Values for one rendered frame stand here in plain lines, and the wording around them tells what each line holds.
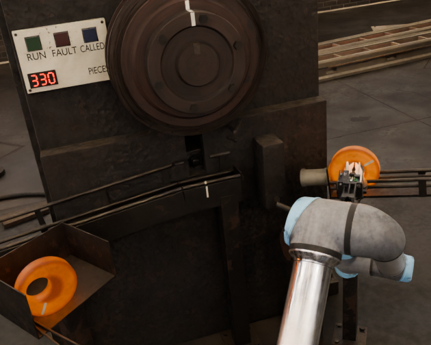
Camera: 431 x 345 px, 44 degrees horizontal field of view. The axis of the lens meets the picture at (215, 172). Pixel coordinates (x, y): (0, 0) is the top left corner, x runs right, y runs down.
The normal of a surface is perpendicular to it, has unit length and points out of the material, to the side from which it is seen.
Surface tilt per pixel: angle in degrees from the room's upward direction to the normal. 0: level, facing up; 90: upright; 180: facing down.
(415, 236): 0
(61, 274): 91
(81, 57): 90
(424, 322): 0
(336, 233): 69
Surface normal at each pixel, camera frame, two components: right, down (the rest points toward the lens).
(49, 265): 0.60, 0.31
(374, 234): 0.18, 0.02
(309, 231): -0.51, -0.36
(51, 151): -0.10, -0.90
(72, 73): 0.29, 0.39
